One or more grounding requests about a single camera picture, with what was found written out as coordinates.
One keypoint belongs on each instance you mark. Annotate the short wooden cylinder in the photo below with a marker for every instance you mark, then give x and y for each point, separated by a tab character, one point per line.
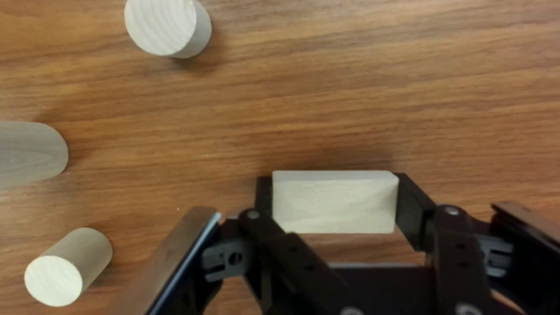
63	271

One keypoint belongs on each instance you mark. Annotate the tall wooden cylinder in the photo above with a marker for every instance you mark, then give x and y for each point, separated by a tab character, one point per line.
30	152

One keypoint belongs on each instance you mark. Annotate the small wooden cylinder behind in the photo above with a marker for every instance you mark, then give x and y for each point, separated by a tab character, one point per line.
170	28

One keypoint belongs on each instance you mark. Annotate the rectangular light wood block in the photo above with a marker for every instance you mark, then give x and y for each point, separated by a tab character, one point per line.
334	201

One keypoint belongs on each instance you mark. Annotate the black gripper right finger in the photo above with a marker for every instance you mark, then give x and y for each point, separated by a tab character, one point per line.
504	266

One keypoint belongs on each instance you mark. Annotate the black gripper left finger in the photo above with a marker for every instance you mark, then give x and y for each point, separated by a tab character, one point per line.
283	275

